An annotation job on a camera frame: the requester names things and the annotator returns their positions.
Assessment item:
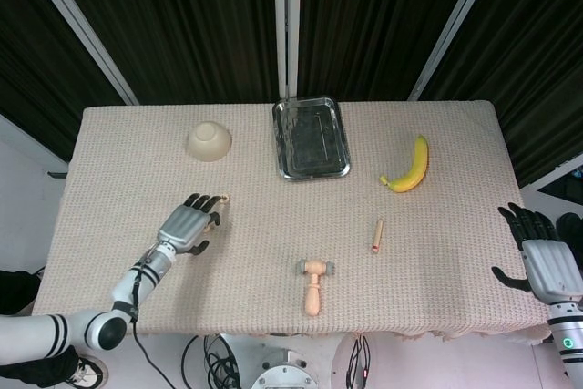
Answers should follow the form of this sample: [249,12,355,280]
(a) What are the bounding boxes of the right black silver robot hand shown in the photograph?
[490,201,583,306]

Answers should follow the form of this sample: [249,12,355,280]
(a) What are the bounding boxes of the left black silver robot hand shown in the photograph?
[157,192,225,257]

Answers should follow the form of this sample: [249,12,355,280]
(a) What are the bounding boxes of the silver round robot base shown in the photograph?
[250,346,320,389]

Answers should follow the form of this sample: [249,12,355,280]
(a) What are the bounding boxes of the cream upturned bowl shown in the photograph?
[186,120,233,163]

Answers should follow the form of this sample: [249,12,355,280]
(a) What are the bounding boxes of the beige woven tablecloth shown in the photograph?
[26,97,552,344]

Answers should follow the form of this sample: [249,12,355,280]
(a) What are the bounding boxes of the peach plastic toy hammer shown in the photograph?
[298,259,338,317]

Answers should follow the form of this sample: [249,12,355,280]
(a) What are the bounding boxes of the rectangular metal tray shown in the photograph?
[271,95,352,182]

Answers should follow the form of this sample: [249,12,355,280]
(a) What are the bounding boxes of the black white sneaker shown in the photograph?
[67,345,110,388]

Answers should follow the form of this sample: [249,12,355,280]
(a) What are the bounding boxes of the yellow banana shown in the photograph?
[380,134,430,194]

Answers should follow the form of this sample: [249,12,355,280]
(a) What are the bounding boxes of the black trousers leg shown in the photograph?
[0,270,81,389]

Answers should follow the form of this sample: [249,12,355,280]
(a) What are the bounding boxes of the small wooden stick red band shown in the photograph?
[370,219,384,255]

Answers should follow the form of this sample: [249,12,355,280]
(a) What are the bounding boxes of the black pleated curtain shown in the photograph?
[45,0,280,107]
[418,0,583,188]
[0,0,127,162]
[298,0,484,103]

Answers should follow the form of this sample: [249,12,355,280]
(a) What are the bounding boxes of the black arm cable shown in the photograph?
[130,261,170,389]

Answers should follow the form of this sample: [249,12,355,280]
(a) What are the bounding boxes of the white frame bar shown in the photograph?
[518,157,583,192]

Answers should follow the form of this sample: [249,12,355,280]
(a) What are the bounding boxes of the thin black floor cable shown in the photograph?
[180,333,202,389]

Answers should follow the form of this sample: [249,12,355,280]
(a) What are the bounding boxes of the coiled black floor cable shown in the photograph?
[202,333,239,389]

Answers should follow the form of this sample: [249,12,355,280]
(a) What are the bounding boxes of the red and black cable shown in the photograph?
[346,335,371,389]

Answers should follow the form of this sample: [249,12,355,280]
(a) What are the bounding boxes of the white frame post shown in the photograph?
[407,0,505,102]
[271,0,302,98]
[16,0,138,107]

